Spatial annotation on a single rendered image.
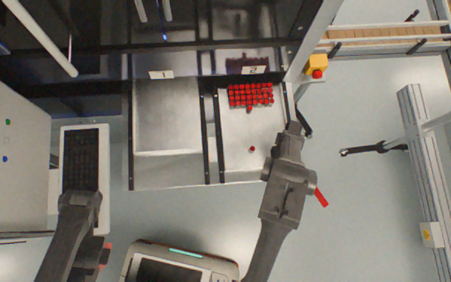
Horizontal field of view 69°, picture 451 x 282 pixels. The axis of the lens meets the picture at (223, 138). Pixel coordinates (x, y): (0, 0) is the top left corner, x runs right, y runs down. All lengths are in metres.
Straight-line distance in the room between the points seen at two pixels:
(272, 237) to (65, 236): 0.41
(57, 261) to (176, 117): 0.78
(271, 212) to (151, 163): 0.77
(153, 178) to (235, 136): 0.36
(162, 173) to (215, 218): 0.92
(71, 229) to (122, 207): 1.45
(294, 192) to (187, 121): 0.77
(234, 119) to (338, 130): 1.20
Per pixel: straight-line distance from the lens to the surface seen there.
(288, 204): 0.63
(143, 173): 1.30
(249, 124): 1.33
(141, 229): 2.18
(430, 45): 1.70
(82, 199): 0.82
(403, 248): 2.48
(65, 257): 0.73
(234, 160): 1.29
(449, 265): 1.98
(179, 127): 1.32
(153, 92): 1.38
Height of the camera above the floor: 2.14
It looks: 75 degrees down
